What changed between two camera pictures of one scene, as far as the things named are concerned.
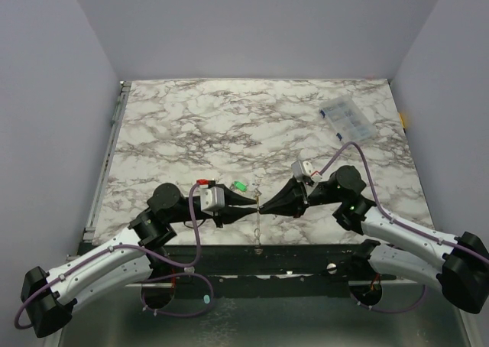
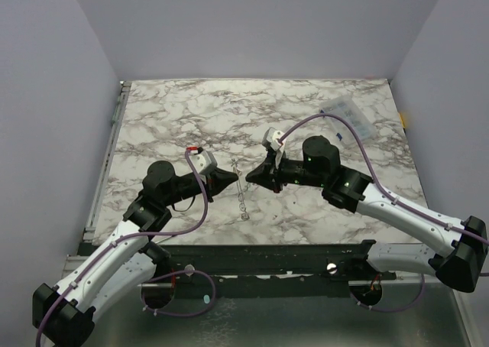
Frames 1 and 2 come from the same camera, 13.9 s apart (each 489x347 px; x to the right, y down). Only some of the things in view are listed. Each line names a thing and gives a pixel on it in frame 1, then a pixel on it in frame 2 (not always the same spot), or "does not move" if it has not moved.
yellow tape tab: [404, 126] does not move
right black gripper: [299, 199] to [275, 172]
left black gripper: [228, 214] to [217, 180]
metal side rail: [89, 230] does not move
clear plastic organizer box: [347, 119] does not move
